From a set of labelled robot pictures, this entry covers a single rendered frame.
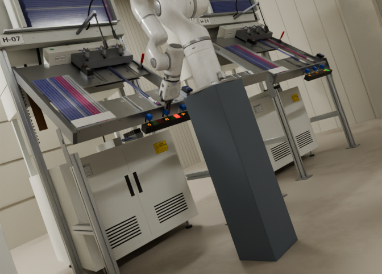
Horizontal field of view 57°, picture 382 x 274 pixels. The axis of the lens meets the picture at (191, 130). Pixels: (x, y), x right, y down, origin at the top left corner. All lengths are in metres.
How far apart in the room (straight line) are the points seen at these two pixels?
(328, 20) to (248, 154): 3.30
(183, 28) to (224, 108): 0.36
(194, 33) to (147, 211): 1.05
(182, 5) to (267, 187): 0.78
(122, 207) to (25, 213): 2.52
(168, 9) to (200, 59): 0.22
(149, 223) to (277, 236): 0.84
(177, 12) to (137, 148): 0.90
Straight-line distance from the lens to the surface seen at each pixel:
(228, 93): 1.37
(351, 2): 4.29
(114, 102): 1.82
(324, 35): 4.54
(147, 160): 2.06
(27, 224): 4.38
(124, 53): 2.26
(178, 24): 1.44
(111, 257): 1.62
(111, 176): 1.95
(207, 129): 1.39
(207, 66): 1.40
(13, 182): 4.37
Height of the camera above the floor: 0.57
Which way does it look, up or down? level
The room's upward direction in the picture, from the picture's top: 19 degrees counter-clockwise
